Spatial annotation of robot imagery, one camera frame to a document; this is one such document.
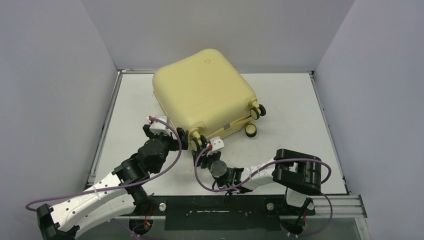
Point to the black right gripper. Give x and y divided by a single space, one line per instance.
205 153

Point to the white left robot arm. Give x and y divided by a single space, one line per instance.
120 192

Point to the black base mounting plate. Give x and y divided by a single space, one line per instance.
222 213

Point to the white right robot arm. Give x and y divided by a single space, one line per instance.
299 173

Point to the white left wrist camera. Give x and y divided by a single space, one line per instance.
159 128

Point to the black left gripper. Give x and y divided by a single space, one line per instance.
169 138

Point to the yellow suitcase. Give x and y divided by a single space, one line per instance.
206 96

